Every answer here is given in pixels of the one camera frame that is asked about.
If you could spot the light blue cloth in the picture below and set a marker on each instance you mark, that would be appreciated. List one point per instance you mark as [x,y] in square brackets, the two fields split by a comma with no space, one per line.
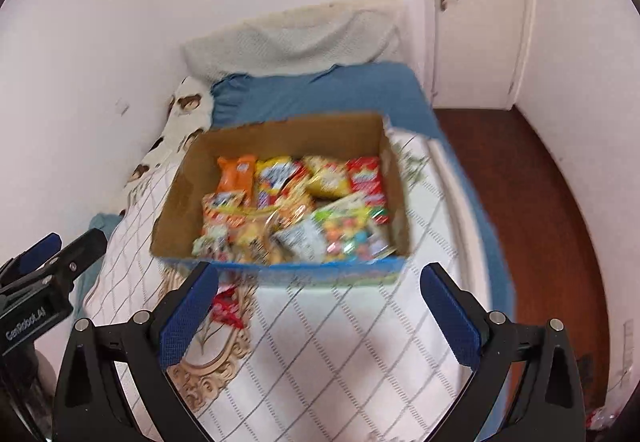
[102,227]

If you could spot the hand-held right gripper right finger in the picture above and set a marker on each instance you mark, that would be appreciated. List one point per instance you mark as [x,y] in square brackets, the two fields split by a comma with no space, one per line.
[450,317]

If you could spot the pile of mixed snacks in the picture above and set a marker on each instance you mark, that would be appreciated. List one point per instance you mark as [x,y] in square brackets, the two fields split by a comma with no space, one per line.
[300,232]

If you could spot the small yellow snack packet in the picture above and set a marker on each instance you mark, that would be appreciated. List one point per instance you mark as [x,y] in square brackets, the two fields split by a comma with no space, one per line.
[327,179]

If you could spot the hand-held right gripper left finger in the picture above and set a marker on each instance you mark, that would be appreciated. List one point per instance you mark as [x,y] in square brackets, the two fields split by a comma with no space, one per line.
[187,317]

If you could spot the white door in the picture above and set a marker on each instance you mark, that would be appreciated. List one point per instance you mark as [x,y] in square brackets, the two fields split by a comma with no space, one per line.
[480,21]

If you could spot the orange snack packet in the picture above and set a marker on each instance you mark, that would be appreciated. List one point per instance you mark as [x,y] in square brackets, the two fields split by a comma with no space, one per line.
[235,179]

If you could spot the white checked quilt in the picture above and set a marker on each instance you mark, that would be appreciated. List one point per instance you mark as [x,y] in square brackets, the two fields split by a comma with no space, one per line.
[340,352]

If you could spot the small red snack packet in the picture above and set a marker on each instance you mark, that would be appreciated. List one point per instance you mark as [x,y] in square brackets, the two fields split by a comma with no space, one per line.
[227,309]

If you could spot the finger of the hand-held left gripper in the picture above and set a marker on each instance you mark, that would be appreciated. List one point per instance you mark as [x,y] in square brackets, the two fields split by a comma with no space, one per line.
[80,254]
[35,249]

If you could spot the large red snack packet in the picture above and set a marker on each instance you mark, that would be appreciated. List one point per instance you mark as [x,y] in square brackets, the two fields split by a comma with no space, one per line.
[367,184]

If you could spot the blue bed sheet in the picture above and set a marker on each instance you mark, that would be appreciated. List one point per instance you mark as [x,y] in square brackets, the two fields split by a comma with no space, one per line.
[310,91]

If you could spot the brown cardboard box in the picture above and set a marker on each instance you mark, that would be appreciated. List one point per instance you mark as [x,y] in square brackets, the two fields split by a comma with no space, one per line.
[185,202]

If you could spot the bear print pillow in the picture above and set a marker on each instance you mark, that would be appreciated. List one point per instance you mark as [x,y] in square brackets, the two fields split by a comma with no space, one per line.
[185,116]

